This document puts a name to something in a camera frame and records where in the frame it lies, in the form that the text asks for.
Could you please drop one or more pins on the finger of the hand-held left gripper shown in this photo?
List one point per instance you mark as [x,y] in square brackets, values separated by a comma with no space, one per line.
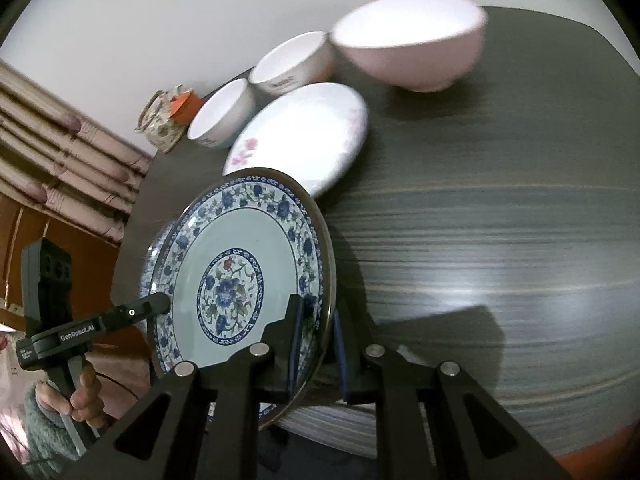
[140,309]

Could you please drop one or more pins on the brown wooden cabinet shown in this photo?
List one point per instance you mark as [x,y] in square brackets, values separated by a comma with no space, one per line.
[75,260]

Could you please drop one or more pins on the white bowl black print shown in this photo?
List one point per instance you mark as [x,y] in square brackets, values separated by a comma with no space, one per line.
[290,60]

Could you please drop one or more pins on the floral teapot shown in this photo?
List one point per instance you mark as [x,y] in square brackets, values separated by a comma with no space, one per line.
[160,127]

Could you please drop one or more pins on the person's left hand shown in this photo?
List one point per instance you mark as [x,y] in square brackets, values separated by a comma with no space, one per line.
[89,400]

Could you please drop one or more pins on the white plate pink flowers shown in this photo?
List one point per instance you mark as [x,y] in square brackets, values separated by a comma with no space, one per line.
[300,130]

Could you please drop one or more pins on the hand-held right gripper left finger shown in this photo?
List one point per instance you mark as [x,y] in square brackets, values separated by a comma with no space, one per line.
[295,342]

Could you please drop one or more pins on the person's left forearm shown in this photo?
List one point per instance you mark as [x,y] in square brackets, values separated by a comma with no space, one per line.
[35,435]

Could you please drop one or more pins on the orange cup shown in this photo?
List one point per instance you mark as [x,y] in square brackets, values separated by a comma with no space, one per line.
[182,107]

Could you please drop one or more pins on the plain white bowl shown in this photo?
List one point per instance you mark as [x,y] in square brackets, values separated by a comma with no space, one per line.
[220,110]

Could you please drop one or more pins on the blue floral plate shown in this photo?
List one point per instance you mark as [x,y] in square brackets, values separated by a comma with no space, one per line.
[235,240]
[150,265]

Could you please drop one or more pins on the large pink bowl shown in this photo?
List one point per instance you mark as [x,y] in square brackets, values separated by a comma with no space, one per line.
[415,60]

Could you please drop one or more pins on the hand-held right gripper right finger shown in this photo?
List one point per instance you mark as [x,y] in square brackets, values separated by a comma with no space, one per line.
[341,357]

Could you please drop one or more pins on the striped beige curtain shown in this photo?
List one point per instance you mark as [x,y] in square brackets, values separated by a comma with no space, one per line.
[60,160]

